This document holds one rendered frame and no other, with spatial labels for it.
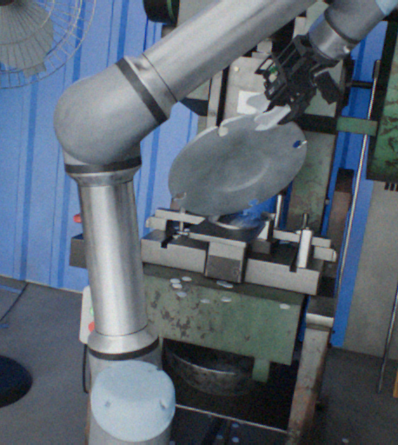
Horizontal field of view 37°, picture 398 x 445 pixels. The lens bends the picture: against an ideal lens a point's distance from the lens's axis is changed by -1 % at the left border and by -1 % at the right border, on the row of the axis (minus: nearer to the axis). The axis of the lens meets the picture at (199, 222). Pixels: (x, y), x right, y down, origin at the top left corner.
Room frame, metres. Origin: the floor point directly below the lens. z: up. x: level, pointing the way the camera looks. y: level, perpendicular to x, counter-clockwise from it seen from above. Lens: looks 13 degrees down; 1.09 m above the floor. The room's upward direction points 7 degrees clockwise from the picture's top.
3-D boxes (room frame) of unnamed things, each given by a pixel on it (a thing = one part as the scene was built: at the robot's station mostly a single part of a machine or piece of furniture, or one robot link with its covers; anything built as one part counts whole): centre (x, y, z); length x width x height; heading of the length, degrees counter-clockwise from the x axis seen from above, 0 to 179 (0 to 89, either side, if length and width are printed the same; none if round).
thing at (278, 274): (1.56, -0.11, 0.68); 0.45 x 0.30 x 0.06; 77
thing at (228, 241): (1.39, -0.07, 0.72); 0.25 x 0.14 x 0.14; 167
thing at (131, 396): (0.79, 0.06, 0.62); 0.13 x 0.12 x 0.14; 10
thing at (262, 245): (1.56, -0.11, 0.72); 0.20 x 0.16 x 0.03; 77
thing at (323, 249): (1.52, -0.28, 0.76); 0.17 x 0.06 x 0.10; 77
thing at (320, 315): (1.63, -0.40, 0.45); 0.92 x 0.12 x 0.90; 167
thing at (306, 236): (1.39, -0.25, 0.75); 0.03 x 0.03 x 0.10; 77
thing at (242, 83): (1.52, -0.10, 1.04); 0.17 x 0.15 x 0.30; 167
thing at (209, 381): (1.56, -0.11, 0.36); 0.34 x 0.34 x 0.10
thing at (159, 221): (1.59, 0.05, 0.76); 0.17 x 0.06 x 0.10; 77
